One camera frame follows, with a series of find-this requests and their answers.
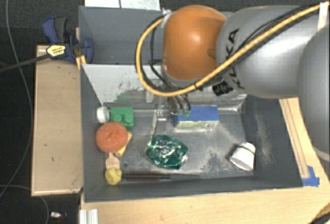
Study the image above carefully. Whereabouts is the grey metal bin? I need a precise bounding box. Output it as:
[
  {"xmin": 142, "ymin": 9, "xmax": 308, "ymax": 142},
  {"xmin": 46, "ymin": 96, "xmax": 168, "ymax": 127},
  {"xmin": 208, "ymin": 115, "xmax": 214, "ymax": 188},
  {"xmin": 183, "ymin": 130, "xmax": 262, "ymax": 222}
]
[{"xmin": 78, "ymin": 5, "xmax": 304, "ymax": 203}]

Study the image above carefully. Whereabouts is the blue sponge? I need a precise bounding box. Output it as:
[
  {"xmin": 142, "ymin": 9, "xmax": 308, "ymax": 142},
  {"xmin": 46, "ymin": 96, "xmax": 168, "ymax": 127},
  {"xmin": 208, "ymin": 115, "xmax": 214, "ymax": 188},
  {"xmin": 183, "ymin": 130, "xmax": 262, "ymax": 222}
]
[{"xmin": 172, "ymin": 104, "xmax": 221, "ymax": 130}]

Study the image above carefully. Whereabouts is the black cylinder on white bracket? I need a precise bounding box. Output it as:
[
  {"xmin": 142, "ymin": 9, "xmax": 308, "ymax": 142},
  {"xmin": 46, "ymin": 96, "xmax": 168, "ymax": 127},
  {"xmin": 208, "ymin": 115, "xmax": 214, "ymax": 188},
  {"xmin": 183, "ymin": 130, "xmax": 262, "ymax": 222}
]
[{"xmin": 211, "ymin": 80, "xmax": 234, "ymax": 97}]

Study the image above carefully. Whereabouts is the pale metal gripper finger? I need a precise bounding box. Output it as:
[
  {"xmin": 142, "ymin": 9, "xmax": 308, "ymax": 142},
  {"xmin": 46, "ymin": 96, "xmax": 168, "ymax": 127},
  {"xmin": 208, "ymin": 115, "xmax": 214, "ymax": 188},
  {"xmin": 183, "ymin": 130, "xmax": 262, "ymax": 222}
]
[
  {"xmin": 145, "ymin": 90, "xmax": 156, "ymax": 104},
  {"xmin": 153, "ymin": 104, "xmax": 168, "ymax": 139}
]

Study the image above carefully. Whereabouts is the green foil packet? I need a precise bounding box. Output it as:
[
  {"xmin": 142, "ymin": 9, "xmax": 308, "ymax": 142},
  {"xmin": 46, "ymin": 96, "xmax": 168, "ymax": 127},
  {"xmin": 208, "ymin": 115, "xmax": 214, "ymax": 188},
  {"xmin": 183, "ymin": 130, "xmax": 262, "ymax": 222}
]
[{"xmin": 145, "ymin": 134, "xmax": 189, "ymax": 170}]

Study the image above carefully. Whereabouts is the yellow flat wedge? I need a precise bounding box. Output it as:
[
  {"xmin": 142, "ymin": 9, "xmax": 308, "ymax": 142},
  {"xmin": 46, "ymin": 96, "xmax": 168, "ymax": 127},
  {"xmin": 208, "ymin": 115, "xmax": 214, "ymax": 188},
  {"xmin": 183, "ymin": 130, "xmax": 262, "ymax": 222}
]
[{"xmin": 114, "ymin": 132, "xmax": 133, "ymax": 157}]

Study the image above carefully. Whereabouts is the green toy brick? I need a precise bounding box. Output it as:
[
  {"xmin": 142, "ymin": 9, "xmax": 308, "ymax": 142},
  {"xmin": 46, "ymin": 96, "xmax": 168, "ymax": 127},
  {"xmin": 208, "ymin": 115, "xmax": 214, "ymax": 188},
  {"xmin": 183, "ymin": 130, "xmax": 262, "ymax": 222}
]
[{"xmin": 110, "ymin": 106, "xmax": 135, "ymax": 131}]

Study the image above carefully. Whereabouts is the pale wood flat board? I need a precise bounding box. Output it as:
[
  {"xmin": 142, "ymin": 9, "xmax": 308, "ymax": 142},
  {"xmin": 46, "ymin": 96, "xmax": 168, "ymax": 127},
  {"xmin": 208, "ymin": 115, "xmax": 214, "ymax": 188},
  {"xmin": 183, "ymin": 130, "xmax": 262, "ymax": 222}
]
[{"xmin": 30, "ymin": 44, "xmax": 85, "ymax": 197}]

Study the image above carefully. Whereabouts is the beige wooden scoop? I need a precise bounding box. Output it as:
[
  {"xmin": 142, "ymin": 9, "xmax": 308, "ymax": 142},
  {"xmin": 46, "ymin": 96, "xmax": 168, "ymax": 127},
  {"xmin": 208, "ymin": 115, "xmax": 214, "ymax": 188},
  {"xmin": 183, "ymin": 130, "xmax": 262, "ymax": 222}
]
[{"xmin": 105, "ymin": 153, "xmax": 121, "ymax": 170}]

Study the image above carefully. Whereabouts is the orange round sponge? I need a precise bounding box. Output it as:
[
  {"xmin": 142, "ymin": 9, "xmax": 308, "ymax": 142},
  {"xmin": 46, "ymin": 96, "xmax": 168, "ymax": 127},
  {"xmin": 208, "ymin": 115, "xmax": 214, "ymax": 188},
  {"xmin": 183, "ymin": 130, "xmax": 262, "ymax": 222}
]
[{"xmin": 95, "ymin": 121, "xmax": 129, "ymax": 153}]

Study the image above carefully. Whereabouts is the yellow crumpled ball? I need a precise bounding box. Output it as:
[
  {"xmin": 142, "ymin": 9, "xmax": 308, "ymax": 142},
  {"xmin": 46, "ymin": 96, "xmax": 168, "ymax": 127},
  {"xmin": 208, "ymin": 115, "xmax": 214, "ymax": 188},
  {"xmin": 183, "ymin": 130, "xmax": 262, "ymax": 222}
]
[{"xmin": 104, "ymin": 168, "xmax": 123, "ymax": 186}]

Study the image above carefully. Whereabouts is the small white cap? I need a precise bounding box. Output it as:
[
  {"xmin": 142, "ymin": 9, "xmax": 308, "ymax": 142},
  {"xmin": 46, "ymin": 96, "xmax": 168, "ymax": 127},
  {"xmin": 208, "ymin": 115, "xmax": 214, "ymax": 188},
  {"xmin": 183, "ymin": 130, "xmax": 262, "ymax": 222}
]
[{"xmin": 96, "ymin": 106, "xmax": 110, "ymax": 124}]

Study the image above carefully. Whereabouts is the white cup with green stripe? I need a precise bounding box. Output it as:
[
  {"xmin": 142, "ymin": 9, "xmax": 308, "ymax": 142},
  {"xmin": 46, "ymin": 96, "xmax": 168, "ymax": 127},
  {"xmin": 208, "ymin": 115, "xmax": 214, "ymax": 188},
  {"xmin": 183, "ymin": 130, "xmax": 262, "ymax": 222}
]
[{"xmin": 228, "ymin": 141, "xmax": 256, "ymax": 172}]

